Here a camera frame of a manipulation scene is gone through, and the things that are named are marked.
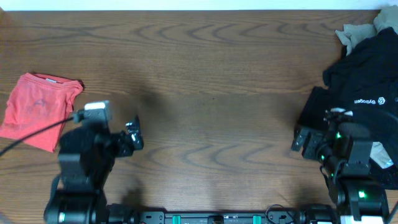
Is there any orange red t-shirt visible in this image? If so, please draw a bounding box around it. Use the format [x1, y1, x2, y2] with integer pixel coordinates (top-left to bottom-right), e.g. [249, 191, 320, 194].
[1, 73, 83, 140]

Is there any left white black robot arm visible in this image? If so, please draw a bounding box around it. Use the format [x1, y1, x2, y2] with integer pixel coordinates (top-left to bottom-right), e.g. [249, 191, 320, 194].
[44, 117, 144, 224]

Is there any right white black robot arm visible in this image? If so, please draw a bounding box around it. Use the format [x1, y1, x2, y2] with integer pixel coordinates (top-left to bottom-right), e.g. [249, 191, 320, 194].
[292, 119, 397, 223]

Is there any black garment with logo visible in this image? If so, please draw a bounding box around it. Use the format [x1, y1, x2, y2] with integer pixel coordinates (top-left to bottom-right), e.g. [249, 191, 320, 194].
[297, 27, 397, 190]

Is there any grey cloth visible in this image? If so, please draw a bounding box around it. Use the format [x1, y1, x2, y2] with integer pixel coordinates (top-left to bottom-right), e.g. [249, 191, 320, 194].
[335, 5, 397, 56]

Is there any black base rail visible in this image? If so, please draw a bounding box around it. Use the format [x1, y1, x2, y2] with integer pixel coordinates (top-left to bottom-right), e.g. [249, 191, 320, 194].
[138, 208, 306, 224]

